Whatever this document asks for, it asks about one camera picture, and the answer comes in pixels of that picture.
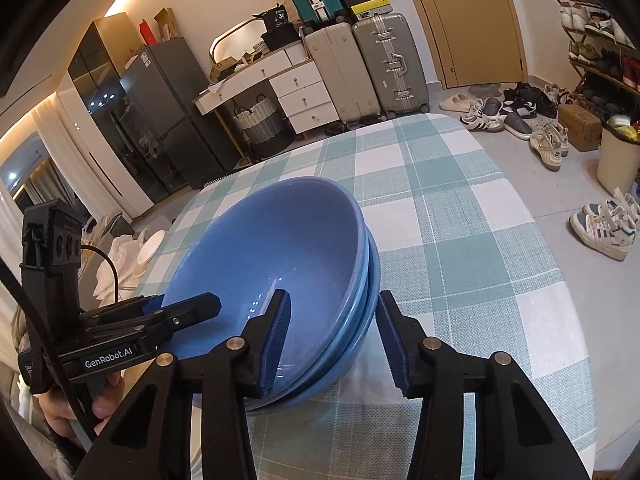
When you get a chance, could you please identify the brown box with black print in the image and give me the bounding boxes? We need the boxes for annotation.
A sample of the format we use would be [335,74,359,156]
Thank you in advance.
[210,57,239,81]

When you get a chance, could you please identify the dark grey refrigerator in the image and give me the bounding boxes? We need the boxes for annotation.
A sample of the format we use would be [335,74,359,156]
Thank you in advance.
[119,42,243,196]

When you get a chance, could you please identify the silver suitcase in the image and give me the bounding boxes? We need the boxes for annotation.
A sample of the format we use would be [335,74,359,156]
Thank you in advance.
[352,12,432,117]

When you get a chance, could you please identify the scattered shoes and slippers group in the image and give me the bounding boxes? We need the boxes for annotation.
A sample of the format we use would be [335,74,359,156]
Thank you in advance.
[440,81,572,172]

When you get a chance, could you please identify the white plastic bag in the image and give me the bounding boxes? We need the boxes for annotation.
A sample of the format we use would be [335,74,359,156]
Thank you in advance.
[94,232,152,306]

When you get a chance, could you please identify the white trash bin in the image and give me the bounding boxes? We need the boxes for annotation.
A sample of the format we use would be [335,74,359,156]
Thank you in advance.
[596,116,640,197]

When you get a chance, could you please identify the small brown cardboard box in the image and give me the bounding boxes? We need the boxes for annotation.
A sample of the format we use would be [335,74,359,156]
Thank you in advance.
[557,104,602,153]

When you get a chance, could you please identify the white vanity desk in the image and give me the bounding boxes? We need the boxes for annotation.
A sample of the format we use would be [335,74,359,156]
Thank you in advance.
[193,45,337,161]

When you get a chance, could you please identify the person's left hand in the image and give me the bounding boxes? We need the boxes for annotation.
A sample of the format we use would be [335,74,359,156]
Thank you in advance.
[40,374,127,438]

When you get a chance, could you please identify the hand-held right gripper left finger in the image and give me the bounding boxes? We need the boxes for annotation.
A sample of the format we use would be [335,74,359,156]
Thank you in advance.
[74,290,292,480]

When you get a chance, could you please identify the white tall cabinet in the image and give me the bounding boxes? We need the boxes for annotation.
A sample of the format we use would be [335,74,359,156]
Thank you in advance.
[56,87,154,222]

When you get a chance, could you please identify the black cable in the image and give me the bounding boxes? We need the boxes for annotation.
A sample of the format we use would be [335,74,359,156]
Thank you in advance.
[0,244,122,433]

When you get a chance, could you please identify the open cardboard box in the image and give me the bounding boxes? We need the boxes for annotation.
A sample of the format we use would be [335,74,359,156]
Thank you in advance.
[154,7,177,41]

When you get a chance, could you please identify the wooden door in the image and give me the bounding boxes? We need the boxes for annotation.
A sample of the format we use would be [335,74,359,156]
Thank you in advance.
[402,0,526,89]

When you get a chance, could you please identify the white and green sneaker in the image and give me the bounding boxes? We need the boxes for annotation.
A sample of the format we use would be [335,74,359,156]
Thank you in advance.
[582,187,639,233]
[569,210,632,262]

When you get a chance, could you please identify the beige suitcase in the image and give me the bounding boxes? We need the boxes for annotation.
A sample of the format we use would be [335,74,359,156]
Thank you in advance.
[303,22,383,128]

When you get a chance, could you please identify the dark glass cabinet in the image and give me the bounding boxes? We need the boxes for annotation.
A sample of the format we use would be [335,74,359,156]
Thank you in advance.
[67,12,173,204]

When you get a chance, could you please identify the person's left forearm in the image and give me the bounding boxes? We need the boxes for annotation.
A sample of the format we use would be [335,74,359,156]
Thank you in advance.
[0,305,93,480]

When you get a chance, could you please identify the white and grey woven basket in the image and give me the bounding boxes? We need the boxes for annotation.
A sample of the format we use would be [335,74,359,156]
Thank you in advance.
[232,94,287,147]

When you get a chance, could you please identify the yellow and black shoe box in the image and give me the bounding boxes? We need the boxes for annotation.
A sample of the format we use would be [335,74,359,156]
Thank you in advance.
[348,0,394,19]

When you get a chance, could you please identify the arched mirror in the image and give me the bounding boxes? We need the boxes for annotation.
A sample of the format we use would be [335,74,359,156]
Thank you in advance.
[209,17,273,69]

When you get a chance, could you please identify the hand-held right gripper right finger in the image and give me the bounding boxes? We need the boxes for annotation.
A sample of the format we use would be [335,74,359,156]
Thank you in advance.
[378,290,591,480]

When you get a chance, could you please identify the black bag with white label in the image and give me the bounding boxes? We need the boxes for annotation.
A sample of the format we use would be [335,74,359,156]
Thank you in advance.
[262,6,291,31]

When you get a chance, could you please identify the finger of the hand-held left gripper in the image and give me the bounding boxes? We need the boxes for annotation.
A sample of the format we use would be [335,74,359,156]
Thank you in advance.
[92,291,222,348]
[80,296,167,323]

